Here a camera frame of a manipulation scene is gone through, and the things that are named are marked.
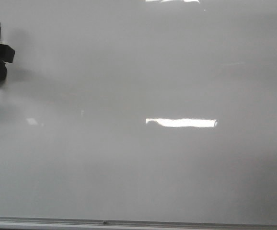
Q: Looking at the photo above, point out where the white whiteboard with aluminium frame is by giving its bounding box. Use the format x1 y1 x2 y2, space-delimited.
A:
0 0 277 230

